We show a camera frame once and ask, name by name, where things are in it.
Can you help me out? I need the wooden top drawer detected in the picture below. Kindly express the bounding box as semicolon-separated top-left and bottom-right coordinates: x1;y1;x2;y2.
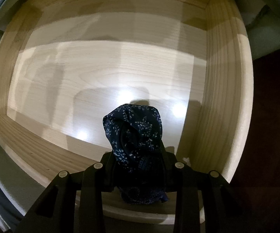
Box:
0;0;253;214

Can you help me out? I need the navy floral lace underwear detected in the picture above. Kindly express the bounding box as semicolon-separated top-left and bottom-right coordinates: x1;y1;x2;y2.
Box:
102;104;168;206

